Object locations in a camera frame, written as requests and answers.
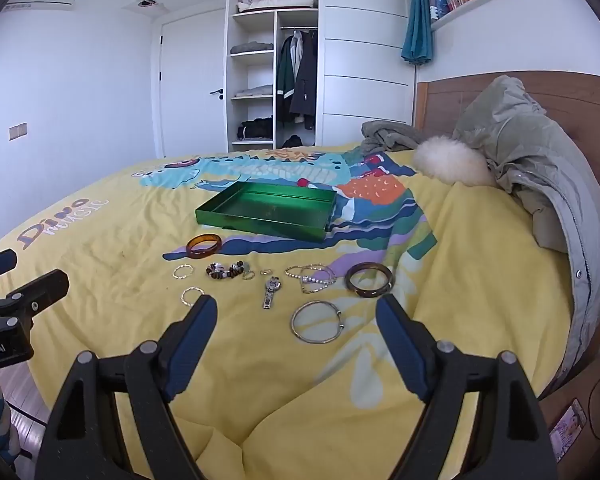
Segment teal curtain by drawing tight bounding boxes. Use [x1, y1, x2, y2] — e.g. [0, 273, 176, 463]
[401, 0, 435, 65]

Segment hanging white garment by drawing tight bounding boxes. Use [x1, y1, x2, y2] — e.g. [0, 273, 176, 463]
[287, 32, 305, 86]

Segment black folded clothes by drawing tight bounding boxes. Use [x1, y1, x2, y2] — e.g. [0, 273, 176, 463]
[236, 116, 274, 141]

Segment printed photo card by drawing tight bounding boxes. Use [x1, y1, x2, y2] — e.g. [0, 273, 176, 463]
[550, 399, 588, 463]

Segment grey-green down jacket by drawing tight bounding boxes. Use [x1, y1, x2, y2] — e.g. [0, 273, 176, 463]
[452, 75, 600, 386]

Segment dark brown bangle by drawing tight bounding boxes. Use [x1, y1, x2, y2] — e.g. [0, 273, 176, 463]
[345, 262, 396, 298]

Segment wooden nightstand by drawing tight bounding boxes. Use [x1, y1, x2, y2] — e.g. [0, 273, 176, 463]
[539, 352, 600, 466]

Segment rhinestone chain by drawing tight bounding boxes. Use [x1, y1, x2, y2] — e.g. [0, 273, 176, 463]
[285, 263, 333, 283]

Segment grey folded clothes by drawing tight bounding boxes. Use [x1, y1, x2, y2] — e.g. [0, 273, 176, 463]
[230, 41, 275, 55]

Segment large silver bangle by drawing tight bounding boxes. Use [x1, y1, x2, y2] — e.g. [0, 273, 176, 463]
[291, 301, 345, 345]

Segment thin metal chain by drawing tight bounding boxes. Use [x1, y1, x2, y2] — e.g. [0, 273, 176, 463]
[300, 270, 337, 295]

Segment grey folded towel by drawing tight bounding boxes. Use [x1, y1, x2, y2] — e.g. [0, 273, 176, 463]
[361, 121, 423, 155]

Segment white pillow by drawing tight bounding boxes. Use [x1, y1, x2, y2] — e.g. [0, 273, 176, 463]
[236, 0, 316, 13]

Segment white wardrobe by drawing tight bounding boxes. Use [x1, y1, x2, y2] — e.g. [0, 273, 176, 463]
[225, 0, 417, 153]

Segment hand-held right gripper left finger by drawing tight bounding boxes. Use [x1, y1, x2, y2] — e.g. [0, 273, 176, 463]
[39, 294, 219, 480]

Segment brown beaded bracelet with tassel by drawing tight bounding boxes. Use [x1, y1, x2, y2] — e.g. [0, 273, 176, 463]
[206, 260, 251, 281]

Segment hanging black coat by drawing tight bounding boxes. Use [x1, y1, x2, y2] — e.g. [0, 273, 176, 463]
[289, 30, 318, 131]

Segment hanging green jacket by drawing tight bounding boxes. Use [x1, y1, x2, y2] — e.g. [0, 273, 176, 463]
[276, 35, 297, 123]

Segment white fluffy fur trim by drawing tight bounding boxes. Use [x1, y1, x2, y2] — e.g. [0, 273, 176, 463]
[412, 136, 496, 186]

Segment amber translucent bangle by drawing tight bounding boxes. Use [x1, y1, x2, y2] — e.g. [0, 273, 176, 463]
[186, 234, 223, 260]

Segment yellow dinosaur print bedspread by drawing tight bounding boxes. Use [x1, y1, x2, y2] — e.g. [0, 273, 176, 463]
[0, 144, 593, 480]

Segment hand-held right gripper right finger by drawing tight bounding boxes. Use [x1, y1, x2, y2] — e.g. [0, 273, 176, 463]
[376, 294, 553, 480]

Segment green metal tray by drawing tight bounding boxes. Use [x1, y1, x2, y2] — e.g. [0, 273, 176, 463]
[195, 181, 338, 245]

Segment wooden headboard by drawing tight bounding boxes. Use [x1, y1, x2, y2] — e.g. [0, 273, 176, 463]
[414, 71, 600, 211]

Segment white door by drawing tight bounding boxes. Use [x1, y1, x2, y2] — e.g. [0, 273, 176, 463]
[160, 9, 227, 158]

